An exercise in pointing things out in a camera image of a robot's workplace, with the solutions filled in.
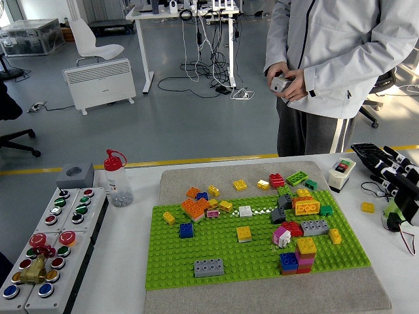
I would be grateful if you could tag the white panel heater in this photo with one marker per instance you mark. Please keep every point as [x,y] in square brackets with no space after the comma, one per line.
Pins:
[98,85]

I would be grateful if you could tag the metal floor socket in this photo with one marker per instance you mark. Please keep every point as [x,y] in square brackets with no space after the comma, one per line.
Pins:
[36,107]

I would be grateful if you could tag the grey eight-stud brick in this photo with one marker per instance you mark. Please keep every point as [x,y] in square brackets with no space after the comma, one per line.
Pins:
[209,267]
[315,226]

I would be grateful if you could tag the person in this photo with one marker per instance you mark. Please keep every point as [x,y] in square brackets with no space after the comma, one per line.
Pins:
[327,39]

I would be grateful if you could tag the black servo motor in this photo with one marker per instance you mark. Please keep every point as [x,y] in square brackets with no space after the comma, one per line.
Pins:
[393,224]

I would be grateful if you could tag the grey-brown mat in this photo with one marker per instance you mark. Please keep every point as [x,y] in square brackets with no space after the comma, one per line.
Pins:
[196,176]

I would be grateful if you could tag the brown flat brick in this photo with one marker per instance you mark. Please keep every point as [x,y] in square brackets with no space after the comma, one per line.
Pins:
[288,272]

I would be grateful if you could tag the pink and white figure brick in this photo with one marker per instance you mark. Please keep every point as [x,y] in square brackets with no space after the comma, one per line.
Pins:
[282,236]

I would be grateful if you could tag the red rounded brick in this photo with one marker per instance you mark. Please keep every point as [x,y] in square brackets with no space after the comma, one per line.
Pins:
[291,228]

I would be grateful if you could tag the person's right hand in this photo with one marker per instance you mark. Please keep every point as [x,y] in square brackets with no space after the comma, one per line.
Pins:
[276,69]

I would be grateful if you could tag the lime green four-stud brick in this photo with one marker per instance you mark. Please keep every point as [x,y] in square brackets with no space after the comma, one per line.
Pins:
[284,190]

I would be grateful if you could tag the small grey pushbutton box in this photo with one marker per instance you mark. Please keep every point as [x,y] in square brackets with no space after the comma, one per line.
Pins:
[91,209]
[57,212]

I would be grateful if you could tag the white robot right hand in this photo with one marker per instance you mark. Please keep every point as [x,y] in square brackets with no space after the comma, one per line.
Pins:
[407,196]

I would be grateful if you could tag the orange four-stud brick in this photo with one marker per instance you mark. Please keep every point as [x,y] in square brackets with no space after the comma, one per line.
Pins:
[193,192]

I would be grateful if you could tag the small yellow brick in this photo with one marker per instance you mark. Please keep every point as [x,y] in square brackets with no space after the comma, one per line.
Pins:
[226,206]
[335,235]
[212,203]
[303,193]
[169,217]
[367,207]
[213,190]
[240,185]

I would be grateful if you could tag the black mesh office chair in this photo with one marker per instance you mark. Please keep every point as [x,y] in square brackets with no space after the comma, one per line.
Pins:
[384,85]

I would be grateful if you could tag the black power adapter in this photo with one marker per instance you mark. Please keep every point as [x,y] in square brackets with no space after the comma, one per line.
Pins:
[223,90]

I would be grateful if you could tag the black round stand base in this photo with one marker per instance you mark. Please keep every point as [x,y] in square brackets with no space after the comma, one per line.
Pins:
[11,73]

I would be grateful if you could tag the green studded baseplate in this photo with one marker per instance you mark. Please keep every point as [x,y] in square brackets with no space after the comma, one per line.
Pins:
[229,258]

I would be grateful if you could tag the dark green brick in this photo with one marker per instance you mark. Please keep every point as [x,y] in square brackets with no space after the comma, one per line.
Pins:
[326,210]
[311,184]

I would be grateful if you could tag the clear plastic crate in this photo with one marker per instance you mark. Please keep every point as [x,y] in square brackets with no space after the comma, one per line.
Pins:
[32,36]

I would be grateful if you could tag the red dotted brick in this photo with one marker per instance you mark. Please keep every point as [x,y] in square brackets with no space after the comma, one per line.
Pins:
[294,199]

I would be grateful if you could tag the black platform cart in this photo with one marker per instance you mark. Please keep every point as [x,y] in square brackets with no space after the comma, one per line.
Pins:
[111,24]

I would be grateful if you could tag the yellow brick with white base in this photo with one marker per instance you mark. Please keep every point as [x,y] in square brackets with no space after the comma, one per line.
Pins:
[244,233]

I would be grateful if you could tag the lime green printed part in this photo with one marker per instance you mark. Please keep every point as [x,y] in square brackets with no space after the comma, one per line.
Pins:
[389,211]

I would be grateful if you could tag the large grey pushbutton box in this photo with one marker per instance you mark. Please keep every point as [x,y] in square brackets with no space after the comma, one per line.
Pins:
[19,294]
[65,274]

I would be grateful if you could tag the black swivel chair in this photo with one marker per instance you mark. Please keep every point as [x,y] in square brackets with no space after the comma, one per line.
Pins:
[8,104]

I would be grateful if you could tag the grey block with round hole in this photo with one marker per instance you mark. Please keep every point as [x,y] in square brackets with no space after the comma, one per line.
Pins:
[85,178]

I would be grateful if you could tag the red four-stud brick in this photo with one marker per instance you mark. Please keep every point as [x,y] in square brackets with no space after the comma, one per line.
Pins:
[276,180]

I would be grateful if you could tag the white four-stud brick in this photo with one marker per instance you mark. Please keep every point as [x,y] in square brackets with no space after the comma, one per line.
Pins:
[245,211]

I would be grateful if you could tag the clear bottle with red cap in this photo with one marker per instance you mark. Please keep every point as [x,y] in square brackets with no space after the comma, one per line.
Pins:
[118,186]

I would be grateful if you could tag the white desk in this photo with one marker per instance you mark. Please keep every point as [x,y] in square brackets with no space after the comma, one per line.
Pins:
[137,15]

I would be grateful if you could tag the red base brick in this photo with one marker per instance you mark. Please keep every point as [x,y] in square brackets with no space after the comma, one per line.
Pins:
[303,270]

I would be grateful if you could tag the orange layered brick stack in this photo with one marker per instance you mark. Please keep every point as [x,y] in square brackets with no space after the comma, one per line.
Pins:
[194,207]

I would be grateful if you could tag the small white camera device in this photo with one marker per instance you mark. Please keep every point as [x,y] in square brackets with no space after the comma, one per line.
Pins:
[281,84]

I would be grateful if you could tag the blue four-stud brick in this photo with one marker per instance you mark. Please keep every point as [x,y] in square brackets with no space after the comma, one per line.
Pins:
[186,230]
[202,196]
[288,261]

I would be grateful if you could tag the large yellow hollow brick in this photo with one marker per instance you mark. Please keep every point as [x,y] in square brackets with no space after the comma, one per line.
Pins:
[307,207]

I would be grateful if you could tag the dark grey sloped brick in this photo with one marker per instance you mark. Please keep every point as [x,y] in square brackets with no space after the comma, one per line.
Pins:
[285,201]
[278,215]

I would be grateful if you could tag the person's left hand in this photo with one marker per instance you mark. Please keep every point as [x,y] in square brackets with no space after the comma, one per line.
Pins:
[298,86]

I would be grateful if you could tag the white switch box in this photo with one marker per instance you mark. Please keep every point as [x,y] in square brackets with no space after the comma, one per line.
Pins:
[338,178]

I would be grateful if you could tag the small pink brick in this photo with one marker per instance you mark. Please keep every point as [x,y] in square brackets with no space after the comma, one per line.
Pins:
[212,214]

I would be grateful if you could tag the lime green long brick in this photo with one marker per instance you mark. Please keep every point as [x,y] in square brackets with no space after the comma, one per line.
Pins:
[297,178]

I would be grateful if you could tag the person's left forearm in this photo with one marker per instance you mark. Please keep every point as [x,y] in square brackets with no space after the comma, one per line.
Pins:
[353,72]

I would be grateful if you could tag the white plastic chair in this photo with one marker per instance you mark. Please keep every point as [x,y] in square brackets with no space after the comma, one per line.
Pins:
[82,36]

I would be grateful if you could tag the white desk camera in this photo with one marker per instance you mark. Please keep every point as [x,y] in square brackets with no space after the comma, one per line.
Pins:
[173,6]

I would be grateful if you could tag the white and yellow brick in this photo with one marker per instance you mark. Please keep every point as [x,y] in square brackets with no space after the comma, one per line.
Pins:
[263,184]

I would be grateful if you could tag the person's right forearm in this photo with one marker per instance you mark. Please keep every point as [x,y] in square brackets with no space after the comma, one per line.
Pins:
[273,49]

